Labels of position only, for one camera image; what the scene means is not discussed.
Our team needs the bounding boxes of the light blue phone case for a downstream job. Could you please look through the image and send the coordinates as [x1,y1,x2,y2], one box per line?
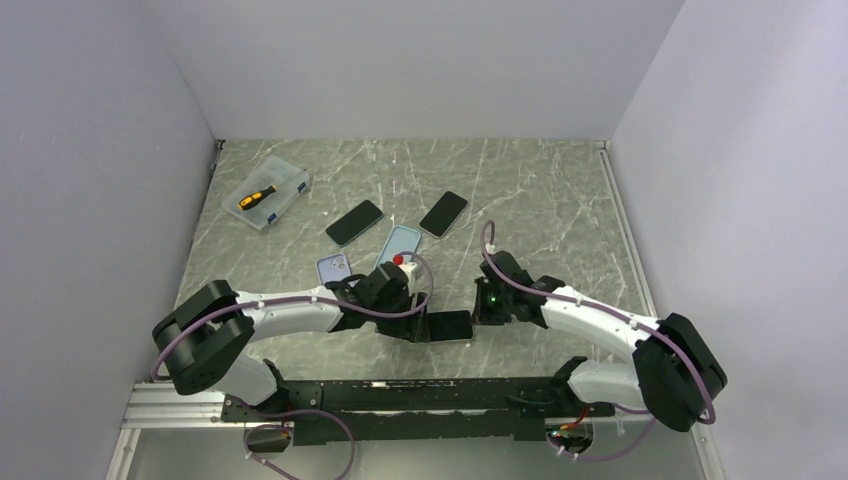
[375,225,421,267]

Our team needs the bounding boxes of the black phone left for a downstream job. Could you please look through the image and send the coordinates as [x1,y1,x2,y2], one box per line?
[325,200,384,247]

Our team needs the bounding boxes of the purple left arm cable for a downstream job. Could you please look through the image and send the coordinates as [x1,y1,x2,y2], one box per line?
[150,250,435,480]

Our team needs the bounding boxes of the black phone right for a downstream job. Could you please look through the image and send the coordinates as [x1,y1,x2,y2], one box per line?
[419,191,469,238]

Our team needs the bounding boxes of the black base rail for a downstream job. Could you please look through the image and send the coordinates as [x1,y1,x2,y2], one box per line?
[221,376,614,446]

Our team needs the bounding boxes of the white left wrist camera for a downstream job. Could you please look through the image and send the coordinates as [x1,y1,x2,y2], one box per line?
[392,254,422,289]

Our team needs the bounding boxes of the yellow black screwdriver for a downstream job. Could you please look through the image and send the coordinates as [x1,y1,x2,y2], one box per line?
[238,185,277,211]

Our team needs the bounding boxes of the clear magsafe phone case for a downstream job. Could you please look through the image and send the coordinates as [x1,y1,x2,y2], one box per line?
[427,309,476,344]

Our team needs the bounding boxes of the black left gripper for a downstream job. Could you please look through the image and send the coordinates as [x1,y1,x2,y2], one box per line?
[371,289,430,343]

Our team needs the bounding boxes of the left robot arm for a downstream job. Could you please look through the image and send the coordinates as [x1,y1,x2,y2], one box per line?
[151,263,431,420]

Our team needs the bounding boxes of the clear plastic organizer box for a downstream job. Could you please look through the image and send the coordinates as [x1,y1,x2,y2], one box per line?
[221,155,311,231]

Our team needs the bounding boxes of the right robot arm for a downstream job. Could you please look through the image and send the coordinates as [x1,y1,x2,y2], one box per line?
[481,251,728,432]

